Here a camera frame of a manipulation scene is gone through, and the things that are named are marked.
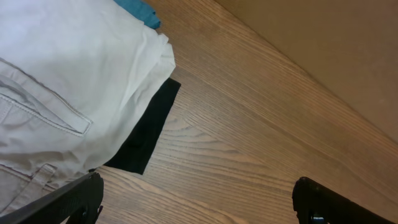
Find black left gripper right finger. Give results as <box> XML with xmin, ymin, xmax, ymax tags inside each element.
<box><xmin>292</xmin><ymin>177</ymin><xmax>393</xmax><ymax>224</ymax></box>

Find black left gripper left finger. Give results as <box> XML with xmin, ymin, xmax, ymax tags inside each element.
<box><xmin>1</xmin><ymin>172</ymin><xmax>104</xmax><ymax>224</ymax></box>

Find beige khaki shorts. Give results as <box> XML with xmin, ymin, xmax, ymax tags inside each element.
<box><xmin>1</xmin><ymin>0</ymin><xmax>175</xmax><ymax>215</ymax></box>

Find black folded garment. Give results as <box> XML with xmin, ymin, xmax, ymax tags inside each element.
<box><xmin>105</xmin><ymin>78</ymin><xmax>181</xmax><ymax>174</ymax></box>

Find light blue folded denim garment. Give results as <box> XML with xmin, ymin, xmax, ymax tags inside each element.
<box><xmin>114</xmin><ymin>0</ymin><xmax>161</xmax><ymax>29</ymax></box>

